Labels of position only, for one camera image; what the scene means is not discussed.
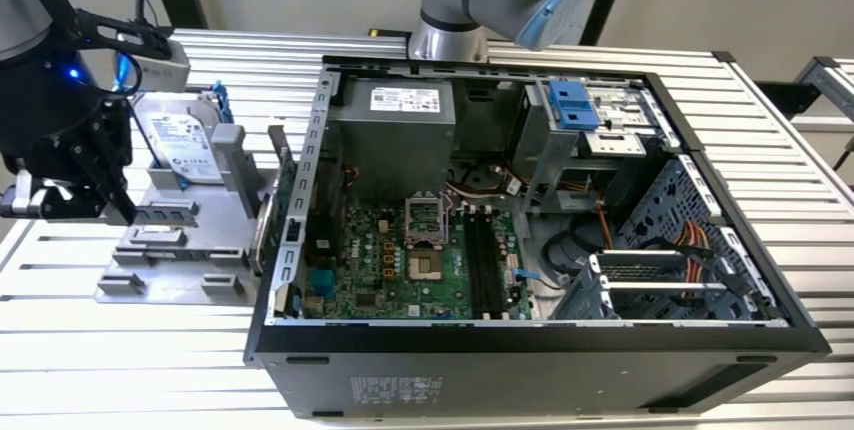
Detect green graphics card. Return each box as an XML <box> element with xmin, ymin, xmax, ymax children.
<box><xmin>249</xmin><ymin>117</ymin><xmax>300</xmax><ymax>272</ymax></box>

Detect blue plastic bay latch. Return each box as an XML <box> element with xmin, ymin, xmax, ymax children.
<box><xmin>546</xmin><ymin>78</ymin><xmax>595</xmax><ymax>130</ymax></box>

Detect small silver wrist bracket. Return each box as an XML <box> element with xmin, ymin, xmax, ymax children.
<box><xmin>0</xmin><ymin>167</ymin><xmax>68</xmax><ymax>219</ymax></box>

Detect thin orange wire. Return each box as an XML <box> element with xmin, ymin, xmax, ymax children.
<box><xmin>596</xmin><ymin>202</ymin><xmax>615</xmax><ymax>251</ymax></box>

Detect coloured wire bundle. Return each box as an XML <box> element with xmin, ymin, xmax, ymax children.
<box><xmin>671</xmin><ymin>221</ymin><xmax>714</xmax><ymax>287</ymax></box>

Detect black case fan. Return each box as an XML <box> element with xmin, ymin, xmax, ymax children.
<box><xmin>311</xmin><ymin>147</ymin><xmax>347</xmax><ymax>231</ymax></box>

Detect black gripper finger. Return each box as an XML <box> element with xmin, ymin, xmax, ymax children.
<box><xmin>63</xmin><ymin>99</ymin><xmax>139</xmax><ymax>228</ymax></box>

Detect CPU socket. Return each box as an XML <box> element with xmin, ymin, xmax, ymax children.
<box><xmin>404</xmin><ymin>248</ymin><xmax>447</xmax><ymax>282</ymax></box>

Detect grey parts rack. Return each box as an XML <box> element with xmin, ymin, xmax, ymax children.
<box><xmin>93</xmin><ymin>122</ymin><xmax>281</xmax><ymax>306</ymax></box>

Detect grey perforated disk cage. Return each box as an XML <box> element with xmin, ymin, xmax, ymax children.
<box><xmin>551</xmin><ymin>247</ymin><xmax>768</xmax><ymax>322</ymax></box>

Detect green motherboard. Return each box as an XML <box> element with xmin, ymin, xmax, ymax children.
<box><xmin>297</xmin><ymin>198</ymin><xmax>536</xmax><ymax>322</ymax></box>

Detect wire locking lever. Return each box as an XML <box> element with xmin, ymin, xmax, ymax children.
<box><xmin>439</xmin><ymin>199</ymin><xmax>466</xmax><ymax>249</ymax></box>

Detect metal socket cover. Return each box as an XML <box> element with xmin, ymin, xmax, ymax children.
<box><xmin>404</xmin><ymin>189</ymin><xmax>447</xmax><ymax>247</ymax></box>

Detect aluminium side table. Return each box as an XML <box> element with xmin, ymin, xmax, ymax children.
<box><xmin>790</xmin><ymin>54</ymin><xmax>854</xmax><ymax>134</ymax></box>

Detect grey power supply unit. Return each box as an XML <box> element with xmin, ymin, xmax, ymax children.
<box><xmin>325</xmin><ymin>77</ymin><xmax>459</xmax><ymax>201</ymax></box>

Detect silver metal disk bay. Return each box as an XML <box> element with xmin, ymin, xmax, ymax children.
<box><xmin>512</xmin><ymin>75</ymin><xmax>676</xmax><ymax>212</ymax></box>

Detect hard disk in blue carrier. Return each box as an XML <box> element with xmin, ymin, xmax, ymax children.
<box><xmin>125</xmin><ymin>80</ymin><xmax>235</xmax><ymax>187</ymax></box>

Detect RAM slot white clips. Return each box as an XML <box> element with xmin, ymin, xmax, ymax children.
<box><xmin>466</xmin><ymin>203</ymin><xmax>492</xmax><ymax>321</ymax></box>
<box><xmin>484</xmin><ymin>203</ymin><xmax>512</xmax><ymax>321</ymax></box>

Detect black PC case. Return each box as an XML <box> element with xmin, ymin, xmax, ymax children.
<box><xmin>243</xmin><ymin>52</ymin><xmax>834</xmax><ymax>421</ymax></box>

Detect white box wrist camera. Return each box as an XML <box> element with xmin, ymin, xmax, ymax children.
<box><xmin>123</xmin><ymin>39</ymin><xmax>193</xmax><ymax>92</ymax></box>

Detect round black speaker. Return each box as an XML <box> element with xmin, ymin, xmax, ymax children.
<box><xmin>459</xmin><ymin>162</ymin><xmax>515</xmax><ymax>196</ymax></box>

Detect black camera bracket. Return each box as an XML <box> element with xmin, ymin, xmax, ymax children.
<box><xmin>72</xmin><ymin>8</ymin><xmax>176</xmax><ymax>59</ymax></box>

